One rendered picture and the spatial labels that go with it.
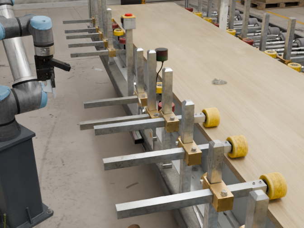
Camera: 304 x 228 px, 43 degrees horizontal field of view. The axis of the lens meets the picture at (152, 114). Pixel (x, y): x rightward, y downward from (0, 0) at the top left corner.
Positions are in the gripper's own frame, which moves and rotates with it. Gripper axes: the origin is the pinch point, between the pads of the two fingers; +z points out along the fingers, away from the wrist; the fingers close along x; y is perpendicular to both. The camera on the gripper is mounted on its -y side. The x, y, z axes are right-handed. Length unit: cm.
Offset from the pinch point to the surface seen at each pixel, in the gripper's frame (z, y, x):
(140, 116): 7.7, -37.4, 22.5
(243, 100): 4, -88, 28
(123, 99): 8.9, -34.7, -2.3
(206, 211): 8, -39, 93
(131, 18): -27, -47, -30
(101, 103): 9.9, -22.9, -2.8
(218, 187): -3, -41, 97
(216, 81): 2, -85, 4
